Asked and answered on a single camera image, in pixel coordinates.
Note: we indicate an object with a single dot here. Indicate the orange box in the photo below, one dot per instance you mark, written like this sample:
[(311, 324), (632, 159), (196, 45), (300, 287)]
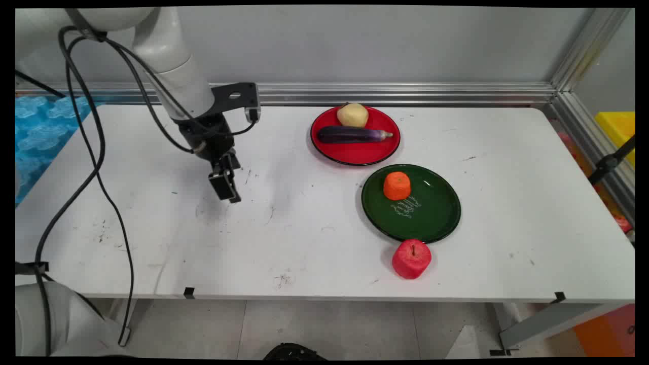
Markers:
[(608, 332)]

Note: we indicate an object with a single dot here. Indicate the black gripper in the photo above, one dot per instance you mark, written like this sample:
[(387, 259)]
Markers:
[(210, 134)]

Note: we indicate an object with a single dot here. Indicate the blue bubble mat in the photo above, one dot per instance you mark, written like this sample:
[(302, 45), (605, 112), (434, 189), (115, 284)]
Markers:
[(43, 137)]

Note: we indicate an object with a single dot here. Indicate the yellow toy potato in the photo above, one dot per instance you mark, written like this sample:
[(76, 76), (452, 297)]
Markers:
[(353, 114)]

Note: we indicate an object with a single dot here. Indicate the red round plate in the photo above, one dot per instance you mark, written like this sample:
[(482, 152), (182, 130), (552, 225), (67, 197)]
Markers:
[(356, 148)]

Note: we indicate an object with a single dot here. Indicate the red toy apple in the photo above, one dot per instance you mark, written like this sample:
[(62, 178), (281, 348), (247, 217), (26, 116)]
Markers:
[(411, 259)]

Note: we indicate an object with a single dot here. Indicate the orange toy fruit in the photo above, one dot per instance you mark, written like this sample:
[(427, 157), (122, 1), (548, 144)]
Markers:
[(397, 185)]

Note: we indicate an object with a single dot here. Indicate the purple toy eggplant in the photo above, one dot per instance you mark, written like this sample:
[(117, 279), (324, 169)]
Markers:
[(352, 134)]

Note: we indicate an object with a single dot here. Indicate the upright aluminium frame post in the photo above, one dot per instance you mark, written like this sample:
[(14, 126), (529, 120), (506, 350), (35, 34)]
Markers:
[(588, 48)]

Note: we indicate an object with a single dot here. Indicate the slanted aluminium frame rail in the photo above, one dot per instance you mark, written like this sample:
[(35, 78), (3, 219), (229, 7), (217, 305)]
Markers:
[(593, 147)]

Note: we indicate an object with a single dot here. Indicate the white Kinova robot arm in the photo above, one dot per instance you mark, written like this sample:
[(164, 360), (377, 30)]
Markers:
[(167, 45)]

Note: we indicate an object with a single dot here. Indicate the yellow plastic box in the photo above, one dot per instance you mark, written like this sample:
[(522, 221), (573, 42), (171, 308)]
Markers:
[(619, 129)]

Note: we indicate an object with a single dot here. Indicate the black round object on floor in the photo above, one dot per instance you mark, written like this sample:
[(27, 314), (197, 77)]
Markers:
[(294, 352)]

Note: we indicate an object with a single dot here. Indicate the green round plate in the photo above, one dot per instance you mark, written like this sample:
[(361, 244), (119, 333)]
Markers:
[(431, 208)]

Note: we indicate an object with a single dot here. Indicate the grey metal table leg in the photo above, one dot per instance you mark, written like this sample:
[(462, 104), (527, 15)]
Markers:
[(550, 322)]

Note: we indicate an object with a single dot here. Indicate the horizontal aluminium frame rail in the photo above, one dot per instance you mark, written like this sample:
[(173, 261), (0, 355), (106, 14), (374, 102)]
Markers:
[(380, 94)]

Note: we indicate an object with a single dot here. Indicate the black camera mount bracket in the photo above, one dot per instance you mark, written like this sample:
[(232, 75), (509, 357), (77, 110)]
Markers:
[(236, 96)]

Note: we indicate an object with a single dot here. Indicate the black stand rod with clamp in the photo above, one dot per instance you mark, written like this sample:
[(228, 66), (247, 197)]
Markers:
[(611, 161)]

